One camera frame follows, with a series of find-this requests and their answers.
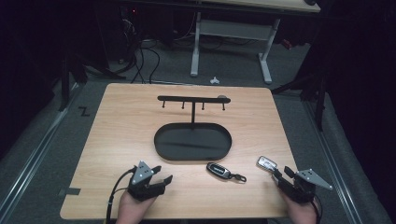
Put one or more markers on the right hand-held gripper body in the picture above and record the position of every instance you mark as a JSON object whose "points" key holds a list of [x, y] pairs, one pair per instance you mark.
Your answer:
{"points": [[300, 188]]}

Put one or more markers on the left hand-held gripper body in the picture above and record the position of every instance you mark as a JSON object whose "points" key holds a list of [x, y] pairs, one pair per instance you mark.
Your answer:
{"points": [[141, 186]]}

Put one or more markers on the silver car key fob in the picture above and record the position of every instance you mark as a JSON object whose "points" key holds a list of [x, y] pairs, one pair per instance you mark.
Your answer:
{"points": [[266, 163]]}

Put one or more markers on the black key rack with tray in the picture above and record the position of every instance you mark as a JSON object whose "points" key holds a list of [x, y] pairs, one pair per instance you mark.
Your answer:
{"points": [[192, 141]]}

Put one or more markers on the black car key fob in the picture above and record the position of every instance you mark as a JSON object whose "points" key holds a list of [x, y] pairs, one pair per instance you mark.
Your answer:
{"points": [[219, 170]]}

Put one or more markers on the person's left hand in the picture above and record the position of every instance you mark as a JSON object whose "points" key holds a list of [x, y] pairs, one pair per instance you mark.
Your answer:
{"points": [[134, 210]]}

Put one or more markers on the person's right hand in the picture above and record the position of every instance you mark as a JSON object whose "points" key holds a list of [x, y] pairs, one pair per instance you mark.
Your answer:
{"points": [[300, 213]]}

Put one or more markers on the grey tape strip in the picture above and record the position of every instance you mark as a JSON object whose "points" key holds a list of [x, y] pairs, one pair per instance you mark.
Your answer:
{"points": [[71, 191]]}

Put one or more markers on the black metal stand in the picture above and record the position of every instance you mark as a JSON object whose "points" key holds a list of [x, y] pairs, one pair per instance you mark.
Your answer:
{"points": [[320, 102], [64, 84]]}

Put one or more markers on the small white object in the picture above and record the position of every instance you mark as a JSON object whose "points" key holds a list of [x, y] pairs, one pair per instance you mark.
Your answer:
{"points": [[214, 81]]}

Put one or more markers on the small red object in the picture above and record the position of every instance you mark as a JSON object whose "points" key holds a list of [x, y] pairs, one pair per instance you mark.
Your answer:
{"points": [[286, 44]]}

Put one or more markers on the white-legged desk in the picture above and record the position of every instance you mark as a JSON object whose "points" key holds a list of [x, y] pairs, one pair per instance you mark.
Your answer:
{"points": [[232, 29]]}

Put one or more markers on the metal floor rail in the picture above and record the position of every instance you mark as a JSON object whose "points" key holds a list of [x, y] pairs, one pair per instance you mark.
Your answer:
{"points": [[333, 161], [34, 155]]}

